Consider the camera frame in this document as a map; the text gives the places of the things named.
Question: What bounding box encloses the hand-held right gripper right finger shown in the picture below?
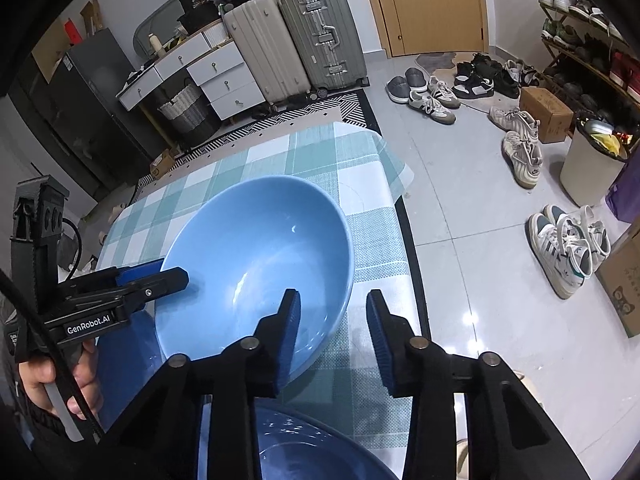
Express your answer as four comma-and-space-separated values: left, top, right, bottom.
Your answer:
366, 289, 592, 480

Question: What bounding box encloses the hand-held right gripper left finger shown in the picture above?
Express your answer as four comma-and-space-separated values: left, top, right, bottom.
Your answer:
97, 288, 302, 480

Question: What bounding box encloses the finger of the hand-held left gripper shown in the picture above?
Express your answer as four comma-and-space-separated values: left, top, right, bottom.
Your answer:
112, 258, 167, 285
112, 266, 191, 318

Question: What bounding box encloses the blue bowl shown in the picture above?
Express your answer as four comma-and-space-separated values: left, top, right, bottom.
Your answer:
200, 402, 403, 480
96, 310, 168, 441
154, 175, 355, 395

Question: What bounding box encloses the person's left forearm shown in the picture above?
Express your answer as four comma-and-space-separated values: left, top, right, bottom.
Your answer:
0, 395, 71, 461

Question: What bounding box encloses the person's left hand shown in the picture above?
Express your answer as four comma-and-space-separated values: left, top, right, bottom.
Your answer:
19, 337, 102, 421

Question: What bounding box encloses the small cardboard box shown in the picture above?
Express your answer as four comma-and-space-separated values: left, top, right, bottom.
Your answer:
150, 149, 177, 180

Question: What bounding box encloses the grey white woven basket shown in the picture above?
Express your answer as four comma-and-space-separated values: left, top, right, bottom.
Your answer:
157, 84, 222, 135

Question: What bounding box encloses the black refrigerator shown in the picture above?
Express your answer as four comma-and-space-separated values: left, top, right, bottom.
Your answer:
64, 27, 168, 171

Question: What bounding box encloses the teal checked tablecloth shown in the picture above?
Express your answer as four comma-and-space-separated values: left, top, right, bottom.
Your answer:
95, 120, 416, 480

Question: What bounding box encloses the white teal sneaker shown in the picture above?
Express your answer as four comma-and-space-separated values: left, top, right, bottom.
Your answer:
525, 212, 586, 301
542, 204, 612, 276

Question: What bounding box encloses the white drawer dresser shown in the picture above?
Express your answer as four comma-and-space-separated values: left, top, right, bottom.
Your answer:
117, 30, 266, 123

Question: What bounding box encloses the black white patterned rug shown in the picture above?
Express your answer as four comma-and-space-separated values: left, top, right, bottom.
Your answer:
134, 87, 383, 196

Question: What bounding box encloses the beige chunky sneaker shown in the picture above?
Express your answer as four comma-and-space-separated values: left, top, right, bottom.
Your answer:
487, 105, 541, 135
501, 130, 544, 191

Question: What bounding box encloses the brown cardboard box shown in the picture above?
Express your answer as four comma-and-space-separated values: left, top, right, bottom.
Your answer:
30, 20, 71, 83

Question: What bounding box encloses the white dark-striped sneaker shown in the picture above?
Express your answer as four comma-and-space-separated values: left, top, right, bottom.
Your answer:
407, 89, 457, 126
427, 76, 462, 110

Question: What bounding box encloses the oval mirror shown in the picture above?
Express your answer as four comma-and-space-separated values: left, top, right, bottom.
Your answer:
132, 2, 183, 57

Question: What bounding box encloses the printed cardboard box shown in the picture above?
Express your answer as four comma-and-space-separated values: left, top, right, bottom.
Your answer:
594, 220, 640, 339

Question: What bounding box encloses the cream suitcase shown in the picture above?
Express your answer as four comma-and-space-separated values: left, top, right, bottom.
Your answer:
222, 0, 312, 107

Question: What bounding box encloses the grey slipper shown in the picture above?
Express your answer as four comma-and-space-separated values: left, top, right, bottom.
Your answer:
385, 76, 412, 105
404, 67, 430, 93

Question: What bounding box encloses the flat cardboard box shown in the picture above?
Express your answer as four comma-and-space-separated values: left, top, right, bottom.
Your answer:
80, 0, 108, 36

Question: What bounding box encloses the black bag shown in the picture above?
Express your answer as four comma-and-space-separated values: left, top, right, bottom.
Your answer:
177, 2, 223, 33

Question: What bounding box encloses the white trash bin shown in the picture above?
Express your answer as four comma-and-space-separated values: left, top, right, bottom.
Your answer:
559, 119, 632, 207

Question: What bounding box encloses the plain cardboard box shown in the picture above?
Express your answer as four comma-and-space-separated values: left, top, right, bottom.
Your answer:
519, 86, 575, 145

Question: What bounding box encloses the grey door mat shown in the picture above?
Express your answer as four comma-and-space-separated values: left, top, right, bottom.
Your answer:
414, 51, 456, 75

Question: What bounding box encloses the purple bag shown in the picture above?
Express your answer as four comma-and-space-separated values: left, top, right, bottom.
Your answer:
605, 157, 640, 223

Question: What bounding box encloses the pile of dark shoes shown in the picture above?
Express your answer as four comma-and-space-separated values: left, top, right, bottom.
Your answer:
452, 51, 540, 101

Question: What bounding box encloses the silver suitcase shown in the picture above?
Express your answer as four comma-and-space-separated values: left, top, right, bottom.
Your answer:
278, 0, 370, 98

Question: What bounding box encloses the wooden door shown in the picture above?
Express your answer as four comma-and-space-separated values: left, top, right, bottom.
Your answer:
356, 0, 490, 59

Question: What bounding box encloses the wooden shoe rack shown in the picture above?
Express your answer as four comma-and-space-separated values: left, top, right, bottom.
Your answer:
525, 0, 640, 126

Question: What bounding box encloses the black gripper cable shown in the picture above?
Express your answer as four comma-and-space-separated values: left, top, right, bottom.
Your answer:
0, 220, 108, 443

